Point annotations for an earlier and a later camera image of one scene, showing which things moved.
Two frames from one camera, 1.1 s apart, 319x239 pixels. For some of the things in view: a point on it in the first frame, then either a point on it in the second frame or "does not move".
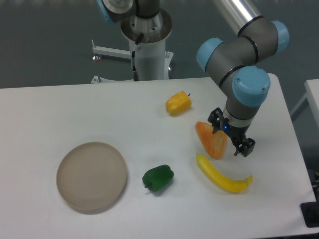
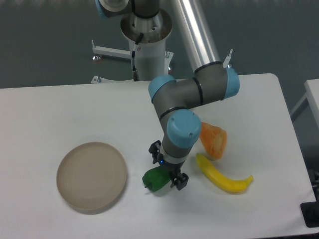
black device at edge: (310, 211) does not move
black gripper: (237, 134) -> (180, 181)
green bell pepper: (158, 178) does not move
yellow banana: (233, 186) does not move
